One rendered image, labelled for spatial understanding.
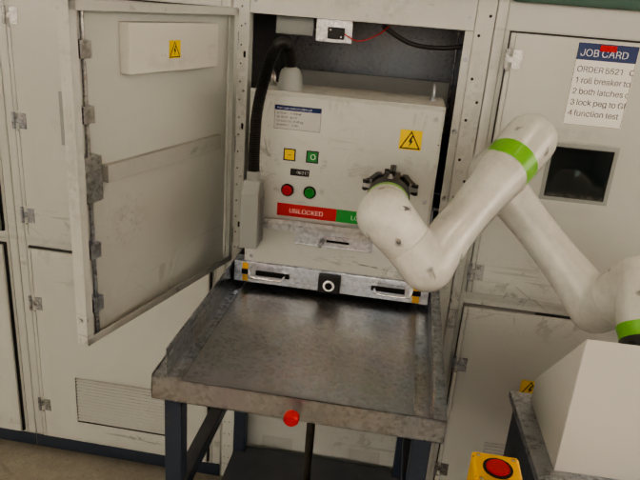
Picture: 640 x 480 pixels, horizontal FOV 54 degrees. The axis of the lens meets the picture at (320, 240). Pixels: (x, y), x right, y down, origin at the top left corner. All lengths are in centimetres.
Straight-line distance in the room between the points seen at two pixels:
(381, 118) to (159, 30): 56
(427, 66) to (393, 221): 144
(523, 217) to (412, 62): 112
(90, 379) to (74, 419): 19
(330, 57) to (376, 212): 146
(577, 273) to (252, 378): 80
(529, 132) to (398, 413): 66
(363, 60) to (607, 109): 107
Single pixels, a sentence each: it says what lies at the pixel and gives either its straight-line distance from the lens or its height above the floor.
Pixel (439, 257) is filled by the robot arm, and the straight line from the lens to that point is 123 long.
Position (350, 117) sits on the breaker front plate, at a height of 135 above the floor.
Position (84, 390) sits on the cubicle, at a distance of 242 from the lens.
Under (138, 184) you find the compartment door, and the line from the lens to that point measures 159.
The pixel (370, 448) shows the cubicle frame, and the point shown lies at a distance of 225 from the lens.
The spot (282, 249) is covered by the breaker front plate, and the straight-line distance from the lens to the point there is 174.
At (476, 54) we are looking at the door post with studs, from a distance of 178.
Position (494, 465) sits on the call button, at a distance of 116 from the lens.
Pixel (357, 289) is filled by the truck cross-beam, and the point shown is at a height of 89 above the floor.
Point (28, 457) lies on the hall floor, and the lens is 263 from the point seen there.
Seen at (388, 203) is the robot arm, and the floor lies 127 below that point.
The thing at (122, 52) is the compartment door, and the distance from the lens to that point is 149.
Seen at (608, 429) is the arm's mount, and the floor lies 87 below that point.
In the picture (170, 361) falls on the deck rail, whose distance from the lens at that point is 140.
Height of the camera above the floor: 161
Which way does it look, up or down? 20 degrees down
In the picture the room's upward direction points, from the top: 5 degrees clockwise
